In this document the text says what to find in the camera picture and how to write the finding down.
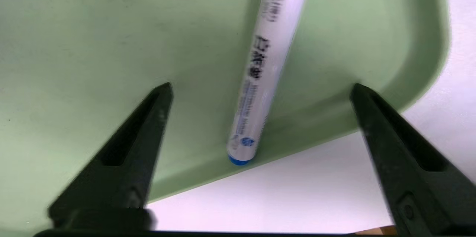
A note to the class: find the blue and white marker pen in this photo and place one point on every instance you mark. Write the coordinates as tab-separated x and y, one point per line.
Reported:
267	62

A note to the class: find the light green plastic tray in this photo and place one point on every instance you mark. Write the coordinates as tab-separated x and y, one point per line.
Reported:
111	62

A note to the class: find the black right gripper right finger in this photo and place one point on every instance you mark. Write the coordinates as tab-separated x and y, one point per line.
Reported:
405	170

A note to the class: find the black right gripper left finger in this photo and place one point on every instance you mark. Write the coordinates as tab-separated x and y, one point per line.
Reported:
122	170

